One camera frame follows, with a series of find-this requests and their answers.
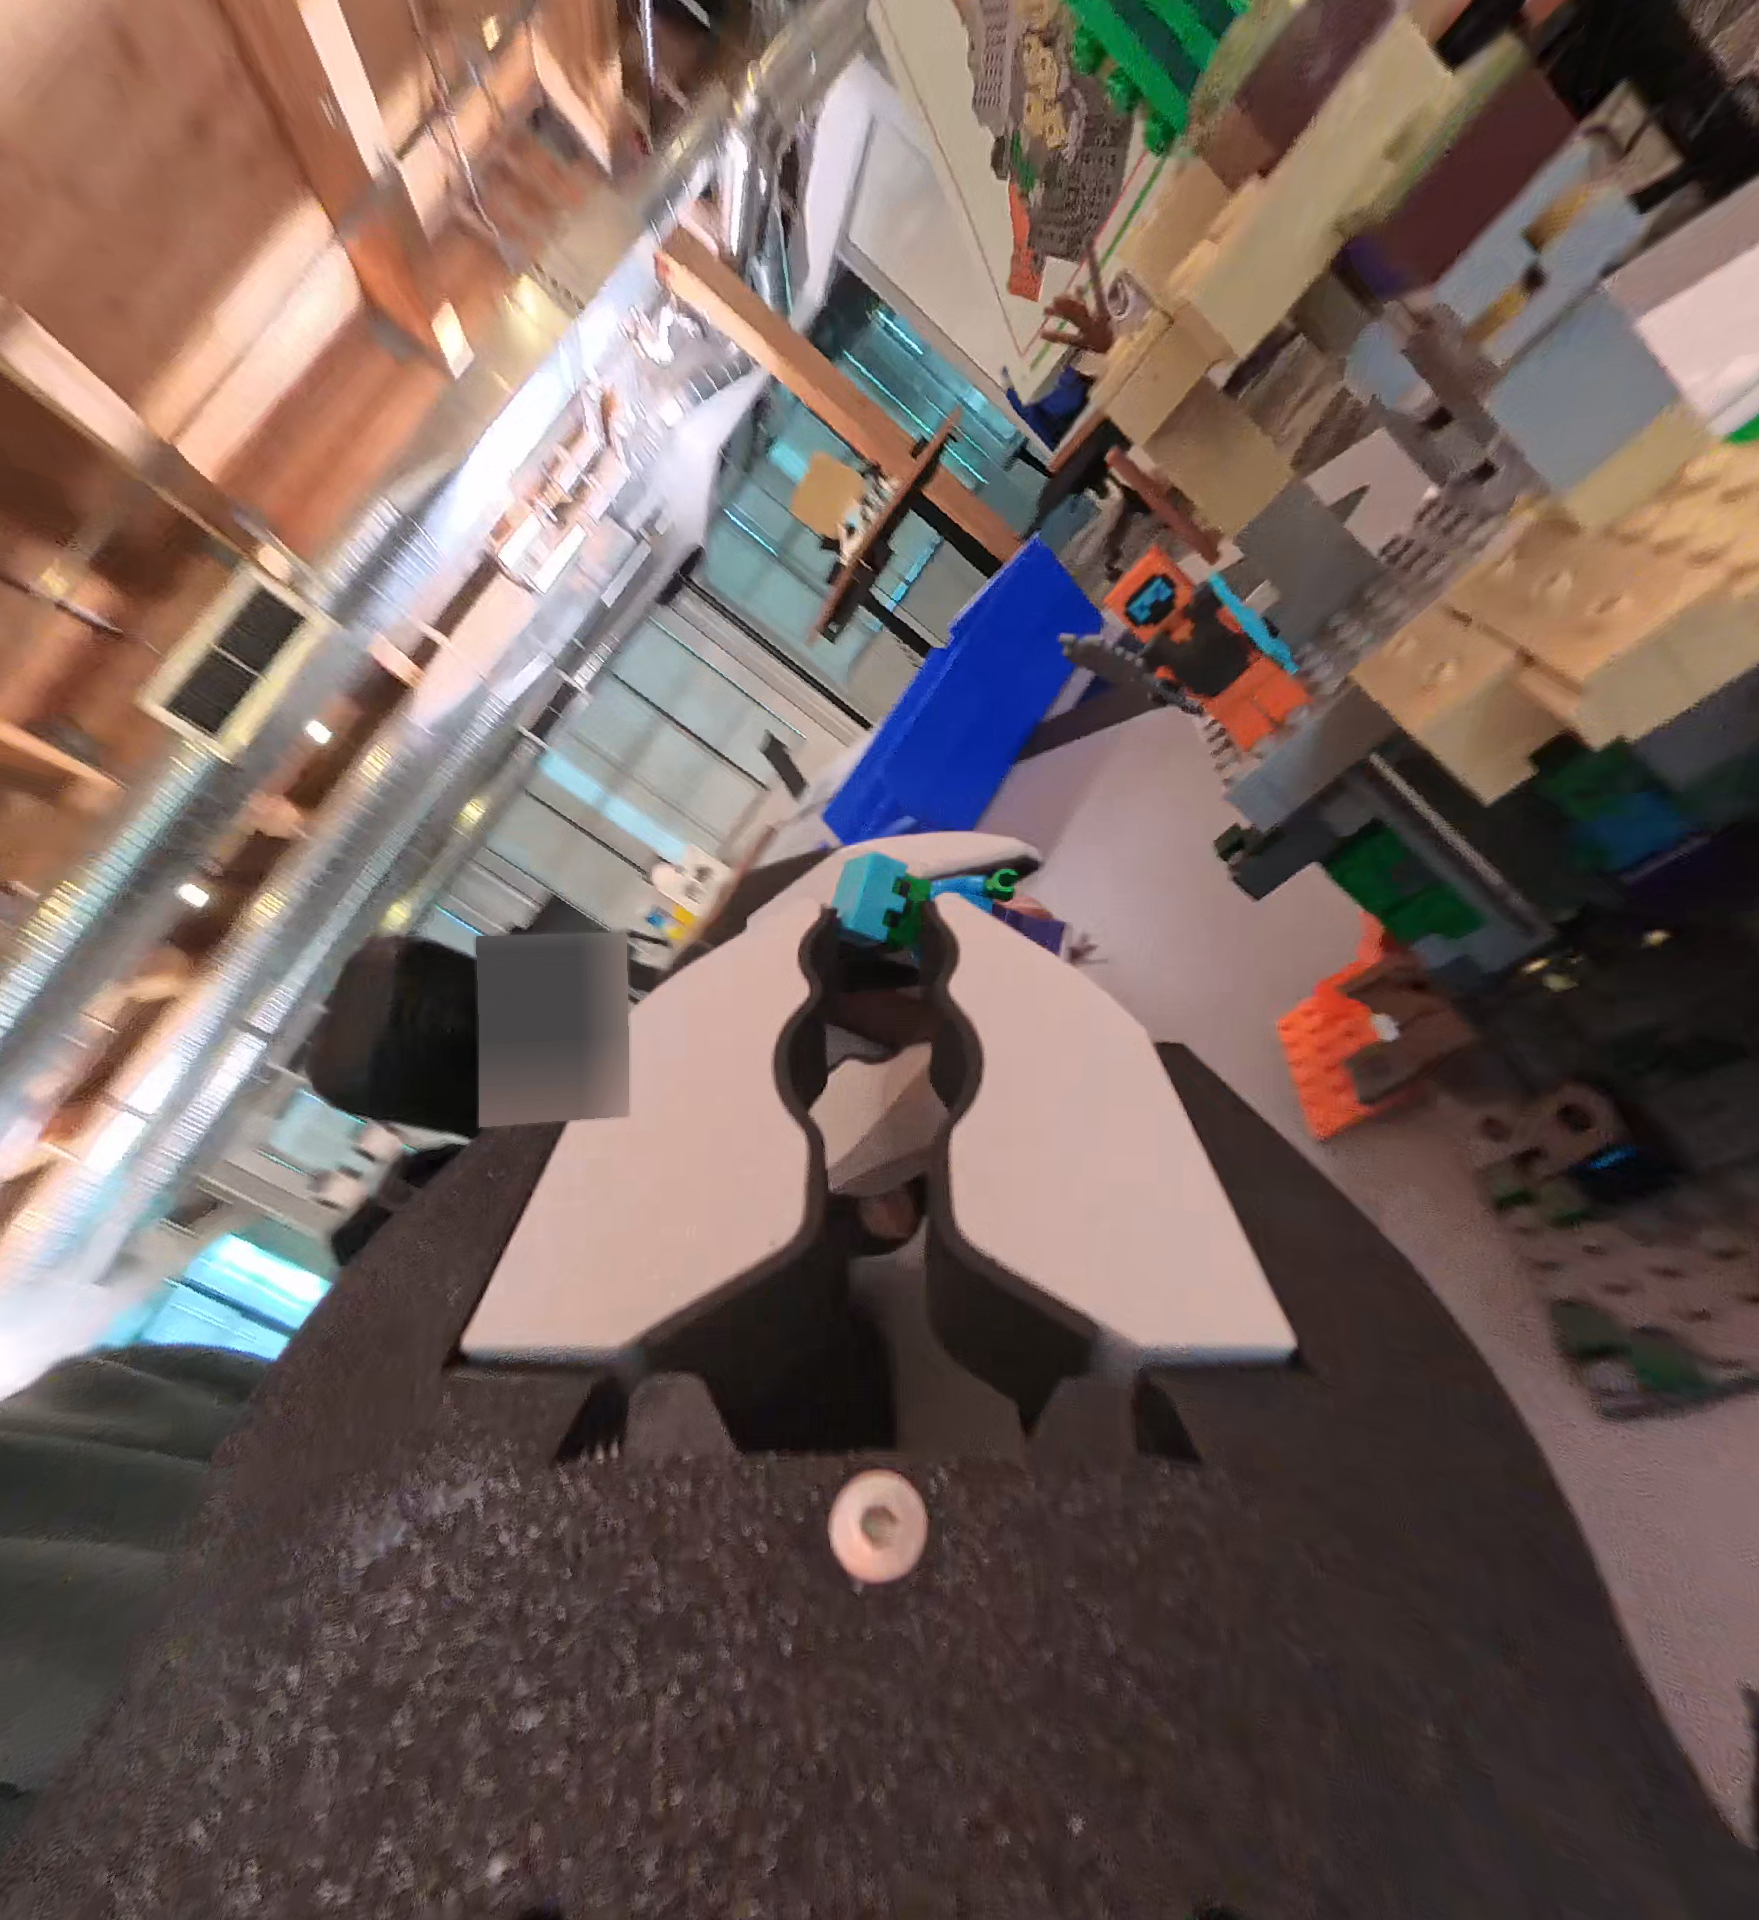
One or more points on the dark green cloth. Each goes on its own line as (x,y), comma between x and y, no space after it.
(41,1531)

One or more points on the teal-headed toy brick figure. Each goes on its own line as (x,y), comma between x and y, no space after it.
(880,898)

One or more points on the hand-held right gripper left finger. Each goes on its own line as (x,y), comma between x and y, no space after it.
(668,1170)

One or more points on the orange toy brick figure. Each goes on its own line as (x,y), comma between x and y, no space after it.
(1242,691)

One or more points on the blue box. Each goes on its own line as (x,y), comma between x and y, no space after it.
(972,706)

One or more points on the silver ventilation duct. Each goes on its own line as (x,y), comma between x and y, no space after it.
(413,600)

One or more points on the white printed booklet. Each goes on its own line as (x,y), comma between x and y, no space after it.
(940,180)

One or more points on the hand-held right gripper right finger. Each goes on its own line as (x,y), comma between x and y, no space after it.
(1104,1170)

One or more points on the toy brick castle model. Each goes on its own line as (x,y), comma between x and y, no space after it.
(1572,630)

